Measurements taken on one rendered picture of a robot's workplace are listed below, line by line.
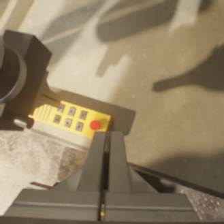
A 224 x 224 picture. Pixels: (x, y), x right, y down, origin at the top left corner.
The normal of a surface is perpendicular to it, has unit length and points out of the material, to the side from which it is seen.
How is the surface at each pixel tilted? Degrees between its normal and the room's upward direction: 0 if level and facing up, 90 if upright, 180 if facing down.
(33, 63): 90
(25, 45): 0
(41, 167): 0
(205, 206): 0
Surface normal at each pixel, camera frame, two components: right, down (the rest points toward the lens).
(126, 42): -0.12, -0.14
